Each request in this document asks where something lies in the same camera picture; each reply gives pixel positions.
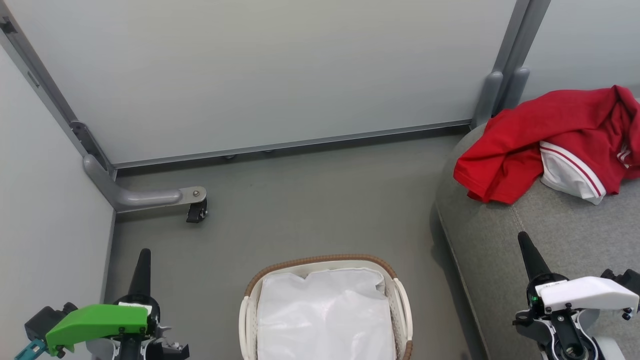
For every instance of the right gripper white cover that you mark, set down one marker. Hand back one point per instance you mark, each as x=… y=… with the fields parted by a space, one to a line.
x=585 y=295

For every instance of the red and white shirt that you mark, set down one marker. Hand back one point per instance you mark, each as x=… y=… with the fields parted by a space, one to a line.
x=515 y=150

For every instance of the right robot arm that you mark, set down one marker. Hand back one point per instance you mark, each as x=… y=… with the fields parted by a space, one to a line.
x=612 y=349

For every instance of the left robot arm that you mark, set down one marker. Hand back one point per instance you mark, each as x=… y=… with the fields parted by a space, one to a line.
x=167 y=350

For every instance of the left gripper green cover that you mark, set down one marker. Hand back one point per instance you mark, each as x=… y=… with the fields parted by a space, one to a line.
x=95 y=320

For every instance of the grey fabric sofa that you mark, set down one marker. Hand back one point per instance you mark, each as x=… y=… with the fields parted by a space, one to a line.
x=500 y=250

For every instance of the white laundry basket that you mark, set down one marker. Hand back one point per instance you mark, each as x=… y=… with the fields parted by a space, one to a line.
x=403 y=310

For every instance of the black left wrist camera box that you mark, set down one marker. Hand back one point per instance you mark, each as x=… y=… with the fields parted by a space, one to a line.
x=46 y=320

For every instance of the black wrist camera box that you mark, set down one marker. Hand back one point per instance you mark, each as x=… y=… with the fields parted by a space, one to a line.
x=46 y=320
x=622 y=277

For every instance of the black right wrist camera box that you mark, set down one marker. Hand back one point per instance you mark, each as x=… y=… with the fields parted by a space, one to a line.
x=622 y=277

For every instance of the grey partition corner post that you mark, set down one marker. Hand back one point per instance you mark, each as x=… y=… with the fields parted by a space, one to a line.
x=45 y=90

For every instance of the grey double partition post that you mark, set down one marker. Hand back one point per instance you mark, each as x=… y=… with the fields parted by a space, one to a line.
x=505 y=75

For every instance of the grey partition bottom rail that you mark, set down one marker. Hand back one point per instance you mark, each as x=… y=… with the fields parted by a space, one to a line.
x=300 y=142

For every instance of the grey partition foot with caster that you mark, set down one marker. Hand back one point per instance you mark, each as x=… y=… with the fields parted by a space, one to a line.
x=145 y=196

